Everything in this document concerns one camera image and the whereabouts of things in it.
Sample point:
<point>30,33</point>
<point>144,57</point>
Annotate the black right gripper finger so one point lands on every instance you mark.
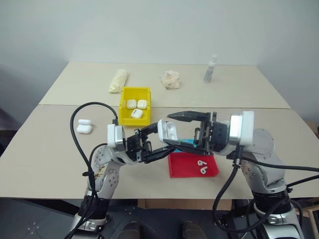
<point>188,116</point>
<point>190,149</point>

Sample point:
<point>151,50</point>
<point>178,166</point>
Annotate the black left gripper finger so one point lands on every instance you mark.
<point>159,153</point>
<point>150,130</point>

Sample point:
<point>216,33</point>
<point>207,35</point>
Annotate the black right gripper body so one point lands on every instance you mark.
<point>215,137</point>

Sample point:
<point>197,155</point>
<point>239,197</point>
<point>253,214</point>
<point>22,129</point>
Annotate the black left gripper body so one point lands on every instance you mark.
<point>134,148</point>

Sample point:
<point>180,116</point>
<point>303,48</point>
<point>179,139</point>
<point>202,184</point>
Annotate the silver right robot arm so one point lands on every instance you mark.
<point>266,169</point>

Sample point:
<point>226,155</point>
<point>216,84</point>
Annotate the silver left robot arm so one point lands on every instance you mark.
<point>106,171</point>

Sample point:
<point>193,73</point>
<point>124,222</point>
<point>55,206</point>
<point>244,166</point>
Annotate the white earbud case with label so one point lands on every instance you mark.
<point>136,113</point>

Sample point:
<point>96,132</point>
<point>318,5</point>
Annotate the closed white earbud case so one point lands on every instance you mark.
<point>84,129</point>
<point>84,122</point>
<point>131,103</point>
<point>142,103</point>

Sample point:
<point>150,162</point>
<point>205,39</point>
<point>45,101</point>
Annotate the yellow plastic bin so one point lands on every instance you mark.
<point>124,114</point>

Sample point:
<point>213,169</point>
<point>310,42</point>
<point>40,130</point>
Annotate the blue plastic tray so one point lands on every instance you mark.
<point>187,142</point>

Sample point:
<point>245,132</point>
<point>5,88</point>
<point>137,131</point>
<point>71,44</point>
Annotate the red plastic tray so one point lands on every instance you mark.
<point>185,165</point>

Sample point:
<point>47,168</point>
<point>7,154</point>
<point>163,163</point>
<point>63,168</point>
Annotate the white earbud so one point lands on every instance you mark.
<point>204,171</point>
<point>202,163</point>

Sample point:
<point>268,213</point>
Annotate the crumpled clear plastic bag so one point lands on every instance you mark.
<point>170,79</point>

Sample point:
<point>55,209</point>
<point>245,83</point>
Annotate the small clear spray bottle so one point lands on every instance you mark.
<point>208,73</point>

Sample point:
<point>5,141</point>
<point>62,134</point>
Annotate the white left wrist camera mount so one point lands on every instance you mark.
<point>115,135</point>

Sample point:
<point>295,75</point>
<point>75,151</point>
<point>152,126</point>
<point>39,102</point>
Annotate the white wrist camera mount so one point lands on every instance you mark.
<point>245,127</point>
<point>115,135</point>

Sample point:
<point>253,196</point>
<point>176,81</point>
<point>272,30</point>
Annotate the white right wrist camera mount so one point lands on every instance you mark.
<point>245,127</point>

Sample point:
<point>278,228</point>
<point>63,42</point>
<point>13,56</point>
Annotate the light wooden frame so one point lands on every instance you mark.
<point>313,211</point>

